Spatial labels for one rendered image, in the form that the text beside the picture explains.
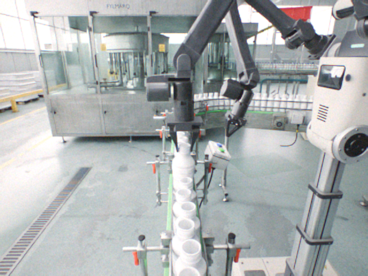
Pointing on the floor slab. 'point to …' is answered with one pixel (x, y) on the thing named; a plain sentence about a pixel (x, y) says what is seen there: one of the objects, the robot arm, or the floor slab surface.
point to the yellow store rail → (18, 98)
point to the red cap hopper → (302, 12)
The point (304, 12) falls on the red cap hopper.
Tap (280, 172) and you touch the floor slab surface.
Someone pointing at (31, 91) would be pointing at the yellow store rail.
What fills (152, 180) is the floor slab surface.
